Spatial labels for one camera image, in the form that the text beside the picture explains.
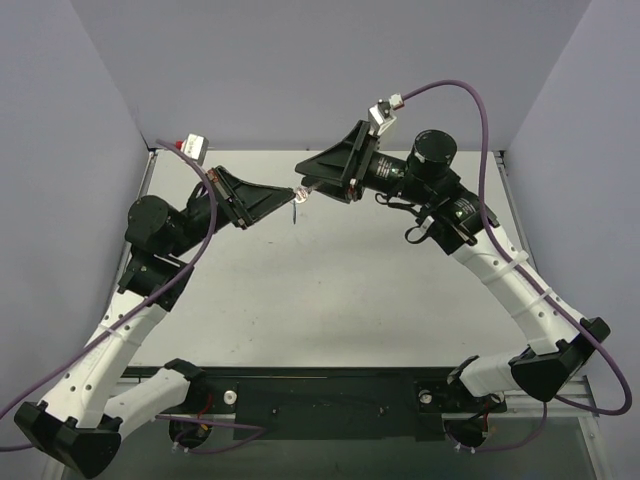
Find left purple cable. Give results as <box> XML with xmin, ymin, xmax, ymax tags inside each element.
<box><xmin>0</xmin><ymin>138</ymin><xmax>264</xmax><ymax>456</ymax></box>

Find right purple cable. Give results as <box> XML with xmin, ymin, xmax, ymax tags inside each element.
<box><xmin>402</xmin><ymin>79</ymin><xmax>630</xmax><ymax>455</ymax></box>

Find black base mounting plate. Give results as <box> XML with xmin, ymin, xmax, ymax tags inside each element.
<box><xmin>149</xmin><ymin>365</ymin><xmax>509</xmax><ymax>443</ymax></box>

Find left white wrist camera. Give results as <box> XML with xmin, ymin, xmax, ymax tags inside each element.
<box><xmin>174</xmin><ymin>133</ymin><xmax>209</xmax><ymax>166</ymax></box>

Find purple cable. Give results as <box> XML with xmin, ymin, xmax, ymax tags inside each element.
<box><xmin>402</xmin><ymin>79</ymin><xmax>630</xmax><ymax>455</ymax></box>
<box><xmin>0</xmin><ymin>138</ymin><xmax>264</xmax><ymax>456</ymax></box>

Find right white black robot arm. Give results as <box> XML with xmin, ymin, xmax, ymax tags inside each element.
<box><xmin>295</xmin><ymin>121</ymin><xmax>611</xmax><ymax>409</ymax></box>

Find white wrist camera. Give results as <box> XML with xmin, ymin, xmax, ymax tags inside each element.
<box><xmin>174</xmin><ymin>133</ymin><xmax>209</xmax><ymax>166</ymax></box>
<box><xmin>368</xmin><ymin>93</ymin><xmax>405</xmax><ymax>138</ymax></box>

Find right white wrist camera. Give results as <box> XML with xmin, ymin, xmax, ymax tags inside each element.
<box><xmin>368</xmin><ymin>93</ymin><xmax>405</xmax><ymax>138</ymax></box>

